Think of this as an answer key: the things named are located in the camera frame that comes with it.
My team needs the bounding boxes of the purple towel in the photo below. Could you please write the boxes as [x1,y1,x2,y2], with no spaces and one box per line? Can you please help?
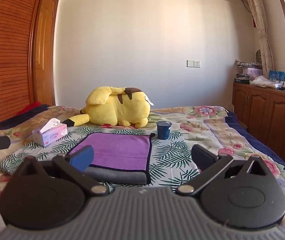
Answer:
[68,132,156,173]

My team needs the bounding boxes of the dark blue blanket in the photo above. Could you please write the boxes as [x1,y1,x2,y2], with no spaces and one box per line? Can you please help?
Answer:
[225,110,285,183]

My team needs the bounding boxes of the purple packet pile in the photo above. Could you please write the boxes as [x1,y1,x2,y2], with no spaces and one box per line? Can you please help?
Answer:
[242,67,263,78]

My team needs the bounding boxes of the grey towel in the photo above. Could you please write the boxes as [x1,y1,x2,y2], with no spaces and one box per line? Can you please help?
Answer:
[85,166,151,185]

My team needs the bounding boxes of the yellow plush toy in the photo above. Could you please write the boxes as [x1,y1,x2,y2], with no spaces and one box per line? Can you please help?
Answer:
[62,86,152,128]

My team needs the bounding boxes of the blue packets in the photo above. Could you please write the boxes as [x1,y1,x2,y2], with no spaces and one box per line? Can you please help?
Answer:
[269,70,285,82]

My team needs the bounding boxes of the pink tissue box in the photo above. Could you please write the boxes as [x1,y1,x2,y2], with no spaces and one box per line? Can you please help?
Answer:
[32,118,68,147]

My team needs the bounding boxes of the louvred wooden wardrobe door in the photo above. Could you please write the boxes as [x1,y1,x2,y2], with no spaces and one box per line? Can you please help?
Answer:
[0,0,48,128]

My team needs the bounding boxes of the dark blue cup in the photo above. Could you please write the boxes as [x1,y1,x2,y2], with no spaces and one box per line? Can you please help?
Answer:
[156,121,172,140]

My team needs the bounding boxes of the red and navy blanket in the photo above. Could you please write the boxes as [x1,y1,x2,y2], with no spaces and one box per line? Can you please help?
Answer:
[0,101,51,132]

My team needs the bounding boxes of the wooden room door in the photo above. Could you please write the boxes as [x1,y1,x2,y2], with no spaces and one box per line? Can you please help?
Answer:
[33,0,59,107]

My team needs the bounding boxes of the patterned beige curtain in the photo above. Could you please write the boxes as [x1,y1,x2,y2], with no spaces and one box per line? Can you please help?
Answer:
[239,0,276,77]

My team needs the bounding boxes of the floral cloth bundle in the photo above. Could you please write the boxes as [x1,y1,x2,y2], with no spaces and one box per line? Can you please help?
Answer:
[249,75,281,89]

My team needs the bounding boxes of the wooden cabinet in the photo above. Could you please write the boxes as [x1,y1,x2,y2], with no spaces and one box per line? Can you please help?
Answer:
[232,81,285,162]

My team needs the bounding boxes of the leaf-print cloth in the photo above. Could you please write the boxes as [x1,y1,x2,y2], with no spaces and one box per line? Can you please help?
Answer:
[0,126,201,190]

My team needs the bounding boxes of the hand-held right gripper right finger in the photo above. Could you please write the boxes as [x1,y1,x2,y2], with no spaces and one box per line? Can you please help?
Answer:
[175,144,272,197]

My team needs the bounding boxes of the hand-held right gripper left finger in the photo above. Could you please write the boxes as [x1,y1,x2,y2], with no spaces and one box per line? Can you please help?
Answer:
[15,145,110,197]

